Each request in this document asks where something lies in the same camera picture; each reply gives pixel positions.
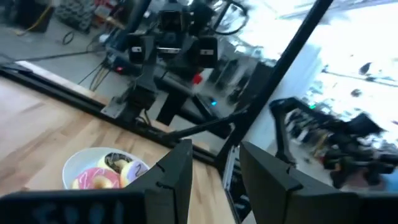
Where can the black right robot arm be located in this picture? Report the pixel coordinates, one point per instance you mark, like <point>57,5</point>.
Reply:
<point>140,93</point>

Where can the black background robot arm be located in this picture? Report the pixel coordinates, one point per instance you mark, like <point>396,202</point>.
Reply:
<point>342,137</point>

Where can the purple iced donut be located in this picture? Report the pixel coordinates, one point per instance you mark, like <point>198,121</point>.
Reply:
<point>133,171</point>

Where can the chocolate iced donut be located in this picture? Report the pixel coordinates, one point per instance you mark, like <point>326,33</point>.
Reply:
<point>113,160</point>

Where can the small red knob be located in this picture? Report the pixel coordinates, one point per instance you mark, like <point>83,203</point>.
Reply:
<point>197,78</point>

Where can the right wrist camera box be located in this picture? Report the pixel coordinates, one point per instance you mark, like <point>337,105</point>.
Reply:
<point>171,20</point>

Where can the pink iced donut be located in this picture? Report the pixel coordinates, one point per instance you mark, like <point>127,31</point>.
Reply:
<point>87,179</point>

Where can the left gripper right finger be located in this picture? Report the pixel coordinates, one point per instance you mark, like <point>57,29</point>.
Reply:
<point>273,196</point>

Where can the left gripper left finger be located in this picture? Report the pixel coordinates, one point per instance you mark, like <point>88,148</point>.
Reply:
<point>171,186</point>

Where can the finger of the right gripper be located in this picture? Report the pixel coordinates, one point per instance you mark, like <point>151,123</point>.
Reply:
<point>207,52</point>
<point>136,49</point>

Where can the white bowl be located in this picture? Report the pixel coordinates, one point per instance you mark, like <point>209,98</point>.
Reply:
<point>81,158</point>

